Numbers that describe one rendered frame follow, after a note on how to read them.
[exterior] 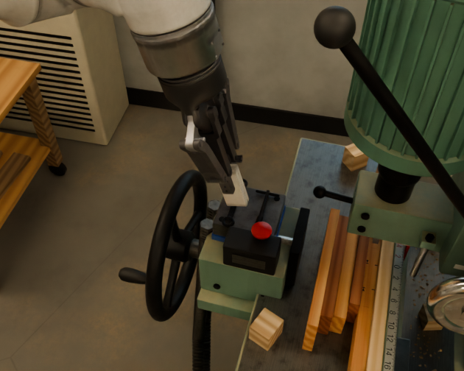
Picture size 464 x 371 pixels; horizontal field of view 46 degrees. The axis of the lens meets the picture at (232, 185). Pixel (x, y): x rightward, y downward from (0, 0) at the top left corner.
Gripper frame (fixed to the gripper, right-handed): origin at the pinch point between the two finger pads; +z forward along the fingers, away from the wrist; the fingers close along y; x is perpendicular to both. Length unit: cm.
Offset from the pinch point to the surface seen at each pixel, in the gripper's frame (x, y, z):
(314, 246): -6.6, 7.7, 22.9
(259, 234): -2.2, -1.2, 8.9
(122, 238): 84, 57, 92
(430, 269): -24.9, 15.5, 38.1
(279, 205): -2.9, 6.9, 11.6
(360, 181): -15.5, 8.6, 7.7
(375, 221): -17.9, 4.2, 11.4
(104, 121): 105, 102, 73
